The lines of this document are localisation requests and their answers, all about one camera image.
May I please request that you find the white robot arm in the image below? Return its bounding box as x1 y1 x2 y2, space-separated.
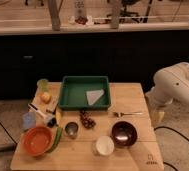
145 62 189 127

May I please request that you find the small metal cup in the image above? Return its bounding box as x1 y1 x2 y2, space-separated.
65 122 79 139

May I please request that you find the green translucent cup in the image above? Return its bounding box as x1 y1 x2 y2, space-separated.
37 79 49 92

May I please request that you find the dark brown bowl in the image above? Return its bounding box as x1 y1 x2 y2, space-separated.
111 121 137 147

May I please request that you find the white small bowl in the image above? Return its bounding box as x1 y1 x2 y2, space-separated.
95 136 114 156

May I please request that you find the grey folded cloth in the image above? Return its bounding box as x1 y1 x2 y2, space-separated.
86 89 104 105

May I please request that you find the bunch of dark grapes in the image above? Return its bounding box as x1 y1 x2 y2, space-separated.
80 111 96 129

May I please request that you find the green plastic tray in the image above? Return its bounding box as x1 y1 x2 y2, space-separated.
58 76 111 110

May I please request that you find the yellow banana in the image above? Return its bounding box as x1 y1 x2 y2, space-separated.
55 108 62 126

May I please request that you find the green cucumber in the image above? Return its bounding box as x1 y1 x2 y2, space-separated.
47 127 63 153

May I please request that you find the orange plastic bowl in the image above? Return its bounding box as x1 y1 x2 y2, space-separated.
22 126 52 157

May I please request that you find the blue sponge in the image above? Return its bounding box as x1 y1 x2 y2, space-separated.
22 112 36 131

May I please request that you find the black cable right floor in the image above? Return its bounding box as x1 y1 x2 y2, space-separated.
153 125 189 151

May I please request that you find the black cable floor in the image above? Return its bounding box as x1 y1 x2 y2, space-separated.
0 107 19 146
153 125 189 151

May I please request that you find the white handled brush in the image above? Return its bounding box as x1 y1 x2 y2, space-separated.
29 103 56 125

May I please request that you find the black cable left floor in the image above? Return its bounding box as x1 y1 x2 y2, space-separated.
0 107 19 146

